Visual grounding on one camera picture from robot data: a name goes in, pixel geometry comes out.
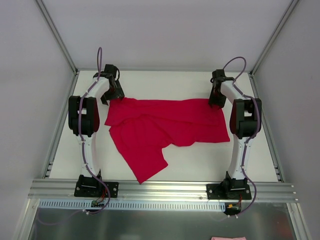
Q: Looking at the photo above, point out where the red t-shirt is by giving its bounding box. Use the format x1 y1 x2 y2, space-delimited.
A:
104 97 230 184

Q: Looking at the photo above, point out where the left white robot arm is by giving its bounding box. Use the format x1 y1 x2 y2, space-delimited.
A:
68 73 125 179

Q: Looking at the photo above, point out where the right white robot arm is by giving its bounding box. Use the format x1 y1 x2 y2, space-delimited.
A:
208 76 262 199

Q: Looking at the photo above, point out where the pink folded cloth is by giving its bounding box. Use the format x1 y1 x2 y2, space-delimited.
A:
210 236 247 240

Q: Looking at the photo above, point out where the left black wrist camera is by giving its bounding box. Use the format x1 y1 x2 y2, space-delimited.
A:
103 64 120 80

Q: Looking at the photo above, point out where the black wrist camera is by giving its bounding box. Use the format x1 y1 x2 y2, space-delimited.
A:
103 64 120 80
210 69 226 83

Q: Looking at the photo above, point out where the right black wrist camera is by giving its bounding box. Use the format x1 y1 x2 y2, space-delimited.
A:
210 69 226 83

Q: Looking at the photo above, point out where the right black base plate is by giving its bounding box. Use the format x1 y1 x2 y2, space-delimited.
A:
206 183 252 200

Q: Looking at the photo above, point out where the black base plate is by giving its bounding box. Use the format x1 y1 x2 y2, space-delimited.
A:
73 180 119 198
206 183 252 200

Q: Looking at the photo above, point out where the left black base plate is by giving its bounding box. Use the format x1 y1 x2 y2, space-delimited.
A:
73 180 119 198

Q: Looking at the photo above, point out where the left aluminium frame post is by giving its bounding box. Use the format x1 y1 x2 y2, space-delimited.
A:
34 0 78 75

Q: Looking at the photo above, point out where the aluminium frame post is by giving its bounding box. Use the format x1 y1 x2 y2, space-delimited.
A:
249 0 300 75
34 0 78 75

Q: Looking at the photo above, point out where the right aluminium frame post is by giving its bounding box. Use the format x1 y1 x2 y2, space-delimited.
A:
249 0 300 75

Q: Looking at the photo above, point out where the aluminium front rail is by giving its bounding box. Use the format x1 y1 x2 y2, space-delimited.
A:
27 178 299 203

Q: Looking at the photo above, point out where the slotted cable duct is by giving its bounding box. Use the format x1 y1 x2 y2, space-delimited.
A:
38 199 226 213

